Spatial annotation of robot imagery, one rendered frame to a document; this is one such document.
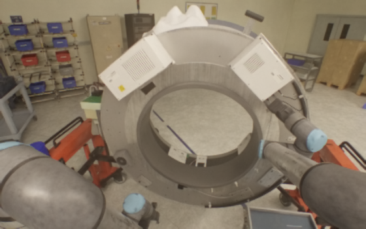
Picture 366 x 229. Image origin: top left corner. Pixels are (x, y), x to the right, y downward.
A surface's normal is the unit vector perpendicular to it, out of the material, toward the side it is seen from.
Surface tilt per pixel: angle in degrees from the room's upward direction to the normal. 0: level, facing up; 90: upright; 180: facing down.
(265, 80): 90
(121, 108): 90
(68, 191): 46
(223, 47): 90
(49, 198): 52
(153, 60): 90
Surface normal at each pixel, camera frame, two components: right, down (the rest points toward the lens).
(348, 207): -0.82, -0.18
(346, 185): -0.64, -0.65
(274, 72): -0.17, 0.46
